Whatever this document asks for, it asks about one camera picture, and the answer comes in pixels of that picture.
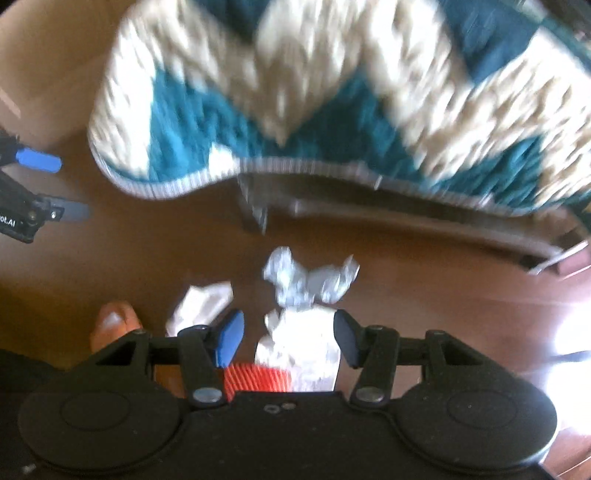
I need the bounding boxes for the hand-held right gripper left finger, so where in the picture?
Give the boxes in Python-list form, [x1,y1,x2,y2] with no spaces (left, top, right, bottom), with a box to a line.
[69,308,245,410]

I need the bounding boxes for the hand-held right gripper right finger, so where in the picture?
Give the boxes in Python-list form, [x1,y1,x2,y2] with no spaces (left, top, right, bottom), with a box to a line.
[333,308,518,410]

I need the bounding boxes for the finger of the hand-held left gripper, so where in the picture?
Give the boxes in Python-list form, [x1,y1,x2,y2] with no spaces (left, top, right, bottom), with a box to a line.
[0,131,63,175]
[27,196,92,228]

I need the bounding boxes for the white plastic bag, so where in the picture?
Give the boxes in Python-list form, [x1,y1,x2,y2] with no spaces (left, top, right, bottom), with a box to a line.
[254,305,342,393]

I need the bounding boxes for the orange foam fruit net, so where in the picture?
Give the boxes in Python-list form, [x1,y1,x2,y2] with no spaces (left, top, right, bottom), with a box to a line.
[223,361,294,393]

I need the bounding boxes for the white crumpled tissue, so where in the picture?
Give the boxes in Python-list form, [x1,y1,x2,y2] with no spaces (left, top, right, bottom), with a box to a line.
[165,281,234,337]

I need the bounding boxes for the grey crumpled foil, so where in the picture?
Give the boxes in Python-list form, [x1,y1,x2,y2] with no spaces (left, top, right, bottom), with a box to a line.
[262,246,362,309]

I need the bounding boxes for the person's bare foot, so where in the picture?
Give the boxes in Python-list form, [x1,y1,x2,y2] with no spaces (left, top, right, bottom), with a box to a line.
[90,300,185,398]

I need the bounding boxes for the green and white blanket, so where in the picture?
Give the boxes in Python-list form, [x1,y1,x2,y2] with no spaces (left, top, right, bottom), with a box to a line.
[88,0,591,217]

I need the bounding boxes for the metal bed frame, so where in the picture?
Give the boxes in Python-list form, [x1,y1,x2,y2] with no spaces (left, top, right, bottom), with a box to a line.
[235,175,583,276]

